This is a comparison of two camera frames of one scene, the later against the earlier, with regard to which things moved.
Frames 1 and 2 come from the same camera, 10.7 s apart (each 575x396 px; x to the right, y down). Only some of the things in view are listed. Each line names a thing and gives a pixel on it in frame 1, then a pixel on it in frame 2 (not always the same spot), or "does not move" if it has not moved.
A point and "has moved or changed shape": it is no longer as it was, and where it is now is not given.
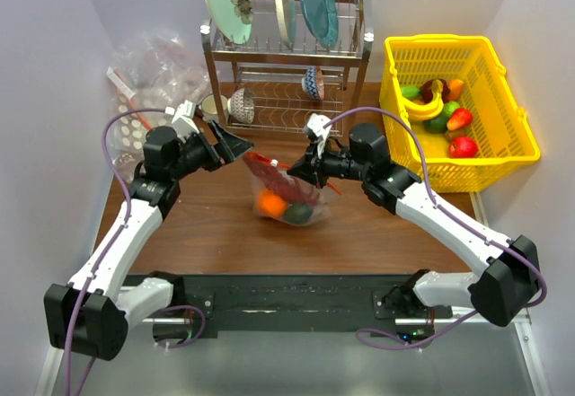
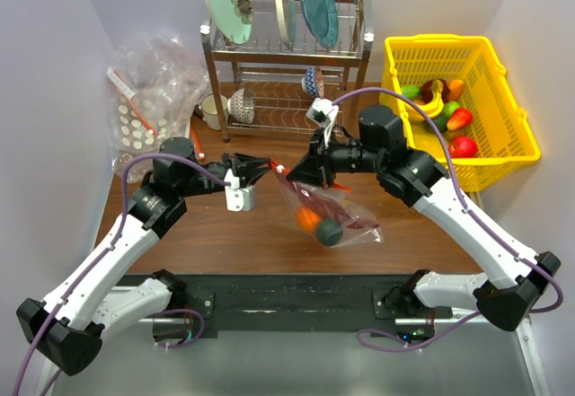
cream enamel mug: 209,110 does not move
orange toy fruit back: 455,88 does not move
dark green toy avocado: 298,213 to 329,232
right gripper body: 340,165 does not move
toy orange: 270,204 to 306,220
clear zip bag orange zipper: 287,198 has moved or changed shape
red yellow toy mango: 461,118 does not move
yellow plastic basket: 455,94 does not move
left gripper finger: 229,145 to 250,168
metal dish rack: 263,86 does not move
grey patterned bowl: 241,105 does not move
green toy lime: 410,92 does not move
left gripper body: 197,154 to 219,170
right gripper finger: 306,169 does not move
